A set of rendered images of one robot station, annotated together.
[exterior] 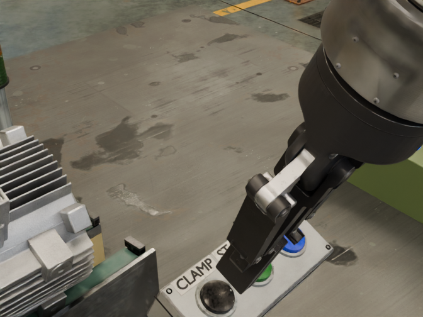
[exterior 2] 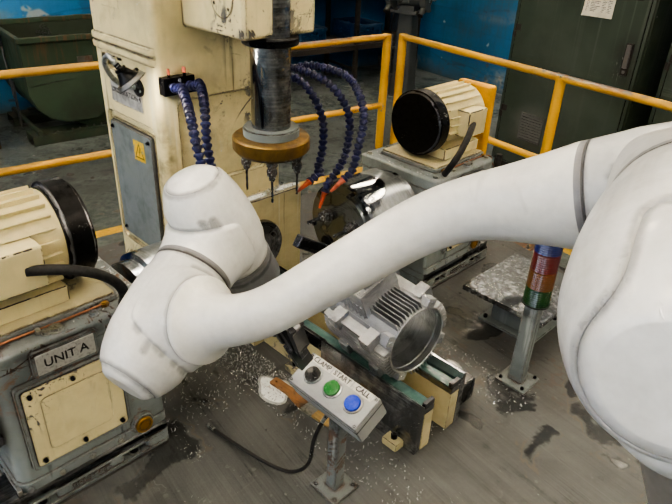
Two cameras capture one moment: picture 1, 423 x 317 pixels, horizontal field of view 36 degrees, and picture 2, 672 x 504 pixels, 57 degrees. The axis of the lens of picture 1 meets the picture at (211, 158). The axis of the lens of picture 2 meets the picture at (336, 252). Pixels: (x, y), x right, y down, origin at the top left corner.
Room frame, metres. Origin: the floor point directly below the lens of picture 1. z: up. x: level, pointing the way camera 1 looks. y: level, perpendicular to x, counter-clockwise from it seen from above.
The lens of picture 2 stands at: (0.43, -0.86, 1.80)
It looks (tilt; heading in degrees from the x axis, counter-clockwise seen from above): 29 degrees down; 91
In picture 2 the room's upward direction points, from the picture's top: 3 degrees clockwise
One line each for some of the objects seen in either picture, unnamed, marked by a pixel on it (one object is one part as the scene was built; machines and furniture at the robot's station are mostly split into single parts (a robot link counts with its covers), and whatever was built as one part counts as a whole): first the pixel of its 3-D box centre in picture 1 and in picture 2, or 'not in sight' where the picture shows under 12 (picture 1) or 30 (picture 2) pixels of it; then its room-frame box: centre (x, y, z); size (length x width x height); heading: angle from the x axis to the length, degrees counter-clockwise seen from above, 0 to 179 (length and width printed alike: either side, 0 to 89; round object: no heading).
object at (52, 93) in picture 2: not in sight; (84, 74); (-1.93, 4.50, 0.43); 1.20 x 0.94 x 0.85; 41
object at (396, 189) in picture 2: not in sight; (371, 214); (0.50, 0.73, 1.04); 0.41 x 0.25 x 0.25; 47
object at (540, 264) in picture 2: not in sight; (545, 259); (0.88, 0.33, 1.14); 0.06 x 0.06 x 0.04
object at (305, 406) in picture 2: not in sight; (303, 400); (0.36, 0.21, 0.80); 0.21 x 0.05 x 0.01; 142
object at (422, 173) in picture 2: not in sight; (427, 206); (0.68, 0.92, 0.99); 0.35 x 0.31 x 0.37; 47
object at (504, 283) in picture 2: not in sight; (523, 302); (0.94, 0.59, 0.86); 0.27 x 0.24 x 0.12; 47
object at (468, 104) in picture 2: not in sight; (449, 155); (0.73, 0.93, 1.16); 0.33 x 0.26 x 0.42; 47
